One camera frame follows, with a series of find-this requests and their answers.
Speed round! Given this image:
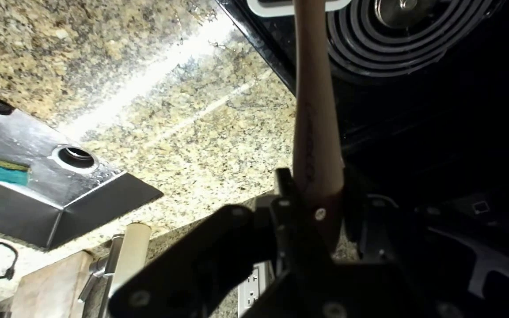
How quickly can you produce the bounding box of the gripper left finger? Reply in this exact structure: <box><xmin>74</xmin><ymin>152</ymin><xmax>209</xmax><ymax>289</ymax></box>
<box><xmin>108</xmin><ymin>168</ymin><xmax>344</xmax><ymax>318</ymax></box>

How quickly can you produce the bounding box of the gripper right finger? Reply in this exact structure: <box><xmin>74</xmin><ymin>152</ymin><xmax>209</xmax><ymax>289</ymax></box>
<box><xmin>353</xmin><ymin>194</ymin><xmax>509</xmax><ymax>318</ymax></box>

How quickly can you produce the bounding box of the wooden cooking stick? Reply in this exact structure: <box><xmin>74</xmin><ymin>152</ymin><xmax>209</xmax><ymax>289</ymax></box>
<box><xmin>292</xmin><ymin>0</ymin><xmax>346</xmax><ymax>253</ymax></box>

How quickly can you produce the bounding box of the metal tap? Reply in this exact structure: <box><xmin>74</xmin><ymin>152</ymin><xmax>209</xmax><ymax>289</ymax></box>
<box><xmin>77</xmin><ymin>234</ymin><xmax>125</xmax><ymax>318</ymax></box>

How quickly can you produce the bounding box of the black stove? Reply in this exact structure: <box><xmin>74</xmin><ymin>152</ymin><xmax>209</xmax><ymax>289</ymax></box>
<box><xmin>216</xmin><ymin>0</ymin><xmax>509</xmax><ymax>283</ymax></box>

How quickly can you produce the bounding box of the wooden cutting board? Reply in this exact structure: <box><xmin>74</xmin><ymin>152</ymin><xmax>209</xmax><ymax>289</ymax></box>
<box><xmin>11</xmin><ymin>251</ymin><xmax>94</xmax><ymax>318</ymax></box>

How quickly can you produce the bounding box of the stainless steel sink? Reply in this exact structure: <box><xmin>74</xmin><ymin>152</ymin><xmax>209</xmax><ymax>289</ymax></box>
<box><xmin>0</xmin><ymin>84</ymin><xmax>165</xmax><ymax>251</ymax></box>

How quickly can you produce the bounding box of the black coil burner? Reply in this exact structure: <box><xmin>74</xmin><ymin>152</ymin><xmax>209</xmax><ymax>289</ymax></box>
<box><xmin>325</xmin><ymin>0</ymin><xmax>499</xmax><ymax>84</ymax></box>

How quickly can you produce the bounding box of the green and yellow sponge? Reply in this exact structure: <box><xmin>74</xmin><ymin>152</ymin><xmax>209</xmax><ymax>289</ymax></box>
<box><xmin>0</xmin><ymin>156</ymin><xmax>32</xmax><ymax>186</ymax></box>

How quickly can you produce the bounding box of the white wall socket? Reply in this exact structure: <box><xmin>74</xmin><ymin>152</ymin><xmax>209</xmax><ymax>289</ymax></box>
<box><xmin>237</xmin><ymin>262</ymin><xmax>273</xmax><ymax>318</ymax></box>

